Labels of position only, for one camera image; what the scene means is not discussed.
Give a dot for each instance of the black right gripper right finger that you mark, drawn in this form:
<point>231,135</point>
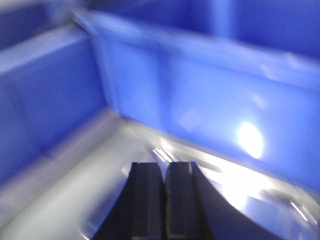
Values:
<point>195,210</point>

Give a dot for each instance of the large blue bin centre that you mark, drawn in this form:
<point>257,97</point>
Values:
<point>240,77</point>

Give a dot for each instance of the silver metal tray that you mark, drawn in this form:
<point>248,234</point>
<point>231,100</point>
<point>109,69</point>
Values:
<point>66,194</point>

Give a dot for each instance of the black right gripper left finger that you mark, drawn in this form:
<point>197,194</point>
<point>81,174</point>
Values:
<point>138,213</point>

